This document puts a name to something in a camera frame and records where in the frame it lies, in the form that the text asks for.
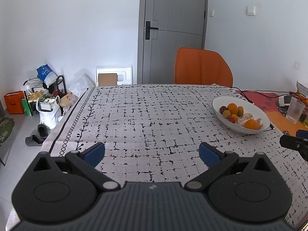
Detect pair of grey slippers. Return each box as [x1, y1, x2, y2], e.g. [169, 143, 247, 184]
[25, 124, 49, 147]

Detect red and orange table mat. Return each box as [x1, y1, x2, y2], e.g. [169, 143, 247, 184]
[234, 90, 308, 137]

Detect pair of yellow slippers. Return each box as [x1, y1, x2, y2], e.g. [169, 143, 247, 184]
[28, 90, 45, 103]

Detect brown cardboard piece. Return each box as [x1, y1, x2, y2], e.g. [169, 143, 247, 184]
[98, 73, 118, 87]

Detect large orange mandarin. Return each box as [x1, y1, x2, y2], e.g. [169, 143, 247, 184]
[227, 103, 239, 115]

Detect clear plastic bag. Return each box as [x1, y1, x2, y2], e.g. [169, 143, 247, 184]
[68, 74, 96, 100]

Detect printed snack bag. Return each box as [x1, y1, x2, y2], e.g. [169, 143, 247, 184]
[295, 80, 308, 100]

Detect frosted glass cup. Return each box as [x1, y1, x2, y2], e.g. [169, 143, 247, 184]
[285, 97, 306, 125]

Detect green carton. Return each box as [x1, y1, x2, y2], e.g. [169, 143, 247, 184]
[21, 97, 33, 116]

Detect black metal rack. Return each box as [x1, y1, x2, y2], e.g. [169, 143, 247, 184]
[23, 75, 67, 116]

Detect green floor mat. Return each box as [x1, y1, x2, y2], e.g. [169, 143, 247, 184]
[0, 117, 15, 148]

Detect white foam packaging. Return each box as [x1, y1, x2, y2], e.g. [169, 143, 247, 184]
[95, 65, 133, 87]

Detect black door handle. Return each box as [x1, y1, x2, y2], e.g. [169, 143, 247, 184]
[144, 21, 159, 40]

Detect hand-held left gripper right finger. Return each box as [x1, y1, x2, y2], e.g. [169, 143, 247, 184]
[184, 142, 277, 193]

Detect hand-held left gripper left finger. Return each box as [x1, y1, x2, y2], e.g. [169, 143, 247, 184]
[31, 142, 121, 193]

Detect blue and white bag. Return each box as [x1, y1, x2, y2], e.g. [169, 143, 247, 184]
[36, 64, 58, 86]

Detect brown paper bag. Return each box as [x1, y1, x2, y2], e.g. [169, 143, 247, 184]
[59, 92, 79, 109]

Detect white shopping bag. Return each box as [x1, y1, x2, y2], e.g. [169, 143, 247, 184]
[36, 95, 63, 130]

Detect white charger device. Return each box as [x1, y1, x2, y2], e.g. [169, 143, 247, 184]
[275, 94, 295, 109]

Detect white plate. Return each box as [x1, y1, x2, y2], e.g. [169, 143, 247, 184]
[212, 96, 271, 135]

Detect black cable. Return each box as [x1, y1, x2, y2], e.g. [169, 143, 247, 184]
[230, 86, 297, 106]

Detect orange chair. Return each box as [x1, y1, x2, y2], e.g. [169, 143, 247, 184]
[173, 47, 234, 88]

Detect grey door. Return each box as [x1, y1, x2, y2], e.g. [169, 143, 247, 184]
[137, 0, 209, 85]

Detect peeled mandarin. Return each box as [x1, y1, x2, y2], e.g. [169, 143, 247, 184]
[236, 113, 254, 126]

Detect orange paper bag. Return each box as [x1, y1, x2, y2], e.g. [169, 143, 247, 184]
[3, 91, 25, 114]

